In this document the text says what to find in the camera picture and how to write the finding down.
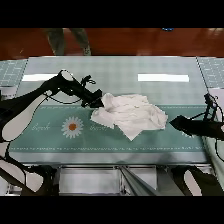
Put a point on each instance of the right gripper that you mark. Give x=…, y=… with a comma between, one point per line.
x=186, y=125

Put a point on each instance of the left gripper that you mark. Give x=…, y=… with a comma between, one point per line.
x=90, y=96

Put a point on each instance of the white shirt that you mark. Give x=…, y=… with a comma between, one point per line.
x=133, y=113

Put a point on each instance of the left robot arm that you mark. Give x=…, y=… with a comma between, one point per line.
x=20, y=116

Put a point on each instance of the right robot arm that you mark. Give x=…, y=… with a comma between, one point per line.
x=213, y=129

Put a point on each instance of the person's legs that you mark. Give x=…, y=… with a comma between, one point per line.
x=56, y=40

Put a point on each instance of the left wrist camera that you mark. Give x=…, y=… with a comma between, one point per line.
x=87, y=80

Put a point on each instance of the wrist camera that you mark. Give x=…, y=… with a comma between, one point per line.
x=210, y=106
x=87, y=80

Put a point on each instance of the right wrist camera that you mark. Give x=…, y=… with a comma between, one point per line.
x=210, y=106

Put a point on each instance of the silver frame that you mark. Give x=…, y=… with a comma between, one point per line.
x=140, y=186

